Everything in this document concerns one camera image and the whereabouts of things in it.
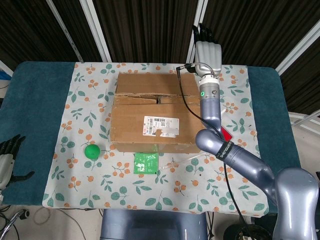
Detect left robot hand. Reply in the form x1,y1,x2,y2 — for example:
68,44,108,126
0,134,36,191

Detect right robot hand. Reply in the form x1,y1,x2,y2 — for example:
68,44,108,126
192,23,223,77

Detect brown cardboard box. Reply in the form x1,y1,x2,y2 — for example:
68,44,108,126
109,71,204,155

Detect chrome metal stand leg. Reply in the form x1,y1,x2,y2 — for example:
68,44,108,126
0,209,31,240

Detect teal table cover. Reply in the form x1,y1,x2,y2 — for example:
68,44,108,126
0,61,302,216

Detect red ink pad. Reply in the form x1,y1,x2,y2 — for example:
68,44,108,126
221,127,233,142

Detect green ball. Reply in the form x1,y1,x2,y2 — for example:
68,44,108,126
84,144,101,161

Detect clear plastic straw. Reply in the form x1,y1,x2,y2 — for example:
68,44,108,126
162,153,202,170

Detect white metal rack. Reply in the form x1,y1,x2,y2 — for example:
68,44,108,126
288,112,320,128

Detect green tea sachet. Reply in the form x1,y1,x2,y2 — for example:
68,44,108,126
133,152,160,175

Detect leaf and fruit print tablecloth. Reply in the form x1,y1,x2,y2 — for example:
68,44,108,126
41,61,270,217

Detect blue-grey robot torso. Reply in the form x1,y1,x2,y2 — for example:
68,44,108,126
99,209,208,240

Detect black round bin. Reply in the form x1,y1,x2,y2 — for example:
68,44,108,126
223,223,273,240

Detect white frame bar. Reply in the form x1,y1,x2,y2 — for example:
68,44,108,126
79,0,112,63
274,24,320,76
186,0,209,63
46,0,85,63

